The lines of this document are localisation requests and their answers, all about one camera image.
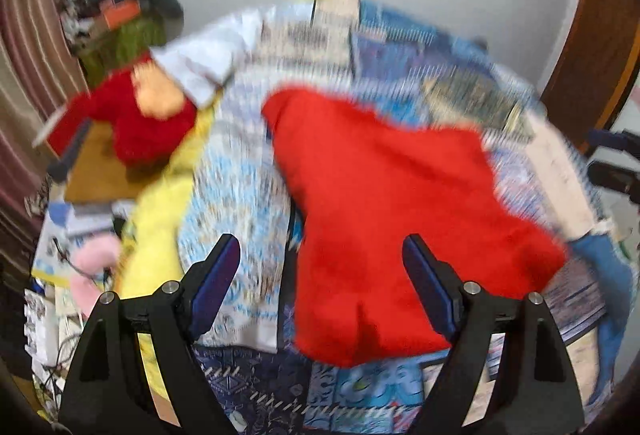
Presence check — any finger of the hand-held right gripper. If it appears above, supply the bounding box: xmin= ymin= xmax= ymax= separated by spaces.
xmin=587 ymin=129 xmax=640 ymax=153
xmin=587 ymin=162 xmax=640 ymax=204

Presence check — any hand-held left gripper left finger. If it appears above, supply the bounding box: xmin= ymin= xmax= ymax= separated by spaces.
xmin=58 ymin=233 xmax=242 ymax=435

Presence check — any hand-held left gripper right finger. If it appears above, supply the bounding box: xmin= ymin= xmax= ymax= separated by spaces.
xmin=403 ymin=234 xmax=586 ymax=435

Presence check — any red zip-neck pullover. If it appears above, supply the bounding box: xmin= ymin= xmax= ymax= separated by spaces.
xmin=261 ymin=88 xmax=568 ymax=368

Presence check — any yellow cloth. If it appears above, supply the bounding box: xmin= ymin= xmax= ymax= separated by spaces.
xmin=116 ymin=108 xmax=217 ymax=408

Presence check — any plain blue cloth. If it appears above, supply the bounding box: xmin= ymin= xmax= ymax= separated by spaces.
xmin=569 ymin=231 xmax=635 ymax=412

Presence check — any blue patchwork printed blanket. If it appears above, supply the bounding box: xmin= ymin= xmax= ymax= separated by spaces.
xmin=112 ymin=0 xmax=636 ymax=435

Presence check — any brown wooden door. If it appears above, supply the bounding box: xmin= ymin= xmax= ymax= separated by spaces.
xmin=540 ymin=0 xmax=640 ymax=151

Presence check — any pink plush toy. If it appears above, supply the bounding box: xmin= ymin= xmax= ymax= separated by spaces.
xmin=69 ymin=236 xmax=124 ymax=318

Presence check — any blue white printed box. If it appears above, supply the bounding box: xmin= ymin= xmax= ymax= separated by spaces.
xmin=46 ymin=201 xmax=121 ymax=243

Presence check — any white patterned box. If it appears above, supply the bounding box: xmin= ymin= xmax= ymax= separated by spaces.
xmin=24 ymin=289 xmax=77 ymax=368

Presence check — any red plush toy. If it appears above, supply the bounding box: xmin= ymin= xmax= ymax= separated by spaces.
xmin=46 ymin=55 xmax=199 ymax=167

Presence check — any white cloth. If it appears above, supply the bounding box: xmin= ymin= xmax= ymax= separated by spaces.
xmin=149 ymin=8 xmax=268 ymax=110

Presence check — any striped brown curtain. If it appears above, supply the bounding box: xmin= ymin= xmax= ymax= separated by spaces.
xmin=0 ymin=0 xmax=92 ymax=276

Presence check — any small orange box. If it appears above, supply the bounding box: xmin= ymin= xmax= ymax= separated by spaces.
xmin=101 ymin=0 xmax=142 ymax=30

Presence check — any pile of cluttered items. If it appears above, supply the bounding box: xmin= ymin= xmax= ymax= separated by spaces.
xmin=54 ymin=0 xmax=138 ymax=58

